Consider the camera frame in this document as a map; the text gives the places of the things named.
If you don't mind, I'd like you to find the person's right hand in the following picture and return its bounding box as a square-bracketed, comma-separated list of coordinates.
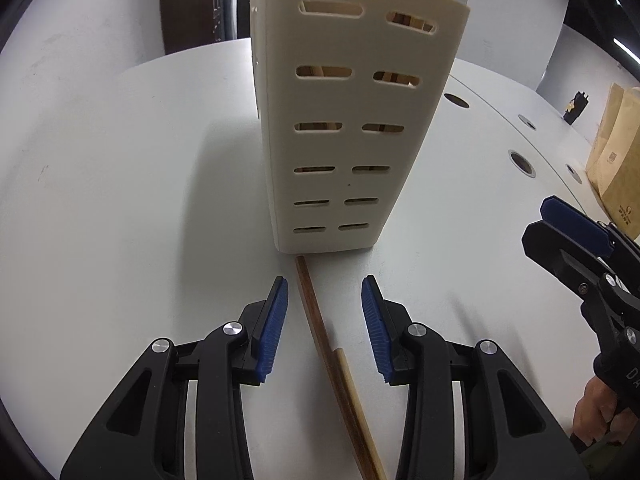
[572, 377, 617, 446]

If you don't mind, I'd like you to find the small black object on table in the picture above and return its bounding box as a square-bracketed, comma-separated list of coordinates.
[563, 92, 589, 125]

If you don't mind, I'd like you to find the table cable grommet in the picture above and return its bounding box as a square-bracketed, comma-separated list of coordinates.
[508, 150, 536, 179]
[444, 92, 470, 110]
[565, 164, 582, 184]
[518, 114, 537, 130]

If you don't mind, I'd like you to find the dark brown wardrobe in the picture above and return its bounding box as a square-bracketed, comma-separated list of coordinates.
[160, 0, 234, 54]

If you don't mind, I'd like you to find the brown paper bag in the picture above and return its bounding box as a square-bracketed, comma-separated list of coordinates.
[586, 84, 640, 240]

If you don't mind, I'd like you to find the olive green sleeve forearm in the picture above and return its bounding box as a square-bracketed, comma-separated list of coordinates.
[570, 434, 624, 480]

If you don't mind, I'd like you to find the cream slotted utensil holder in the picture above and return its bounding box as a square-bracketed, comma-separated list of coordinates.
[250, 0, 470, 254]

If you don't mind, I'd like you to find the light bamboo chopstick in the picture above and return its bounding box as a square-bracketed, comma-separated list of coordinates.
[333, 348, 386, 480]

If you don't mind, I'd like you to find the ceiling light strip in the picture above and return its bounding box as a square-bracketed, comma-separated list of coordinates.
[613, 37, 640, 61]

